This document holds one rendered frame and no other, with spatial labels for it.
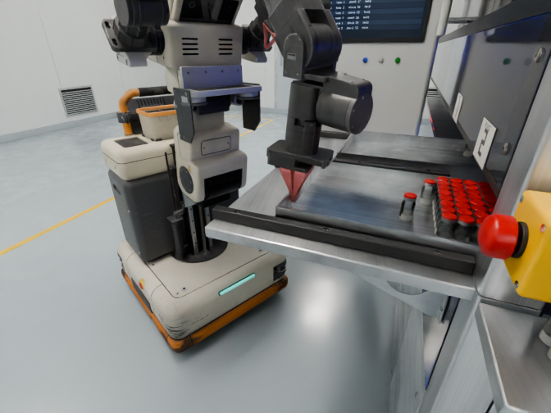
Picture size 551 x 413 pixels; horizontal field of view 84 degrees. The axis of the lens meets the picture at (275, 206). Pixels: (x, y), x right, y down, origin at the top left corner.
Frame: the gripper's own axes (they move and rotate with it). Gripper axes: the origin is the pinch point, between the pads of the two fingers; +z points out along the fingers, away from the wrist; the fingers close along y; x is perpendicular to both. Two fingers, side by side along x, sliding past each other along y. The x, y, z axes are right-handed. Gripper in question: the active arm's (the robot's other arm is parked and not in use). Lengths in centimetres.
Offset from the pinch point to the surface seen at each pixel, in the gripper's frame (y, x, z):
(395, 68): 9, 89, -18
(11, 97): -485, 227, 84
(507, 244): 24.7, -21.0, -12.0
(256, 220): -3.5, -9.0, 1.1
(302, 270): -13, 87, 93
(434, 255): 22.9, -9.1, -1.7
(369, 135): 7, 53, 0
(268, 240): -0.1, -11.5, 2.4
